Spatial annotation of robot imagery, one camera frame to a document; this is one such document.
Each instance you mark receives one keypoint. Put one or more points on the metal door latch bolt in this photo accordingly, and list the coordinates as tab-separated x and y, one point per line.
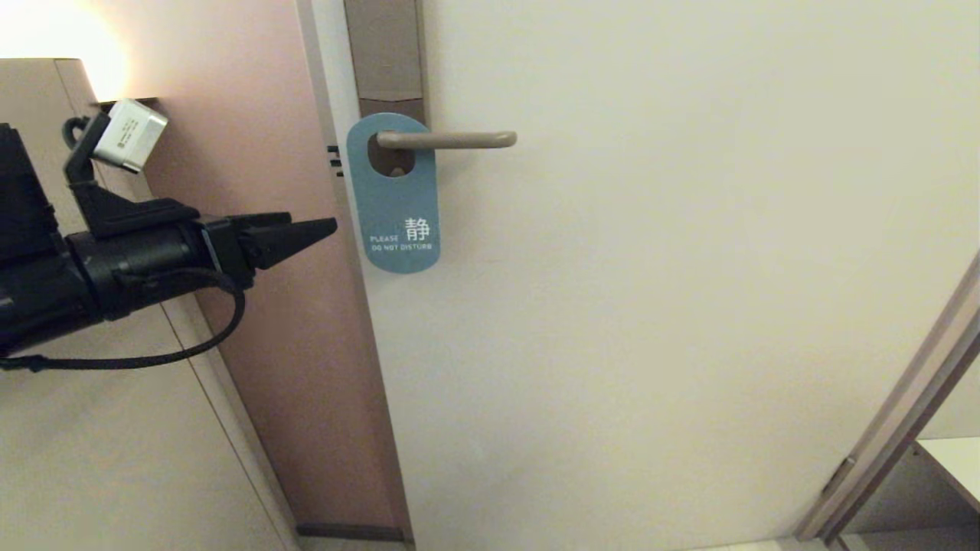
334	161

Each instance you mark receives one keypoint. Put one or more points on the dark wall lamp fixture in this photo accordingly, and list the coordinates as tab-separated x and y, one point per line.
145	101

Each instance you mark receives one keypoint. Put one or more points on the beige cabinet panel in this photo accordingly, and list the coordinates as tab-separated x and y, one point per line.
76	459

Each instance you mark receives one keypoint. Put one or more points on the white room door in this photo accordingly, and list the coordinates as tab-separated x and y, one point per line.
612	383

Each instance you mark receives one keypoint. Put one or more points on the bronze door lock plate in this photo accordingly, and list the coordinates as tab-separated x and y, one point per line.
387	46

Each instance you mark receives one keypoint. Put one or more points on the blue and white door hanger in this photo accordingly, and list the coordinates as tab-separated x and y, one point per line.
394	207

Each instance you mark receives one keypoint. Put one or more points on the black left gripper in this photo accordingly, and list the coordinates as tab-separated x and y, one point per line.
145	260

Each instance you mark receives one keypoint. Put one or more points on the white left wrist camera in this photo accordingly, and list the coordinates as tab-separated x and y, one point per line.
130	136

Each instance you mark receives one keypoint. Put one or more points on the small metal frame hinge plate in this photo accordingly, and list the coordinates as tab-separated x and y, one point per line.
839	476

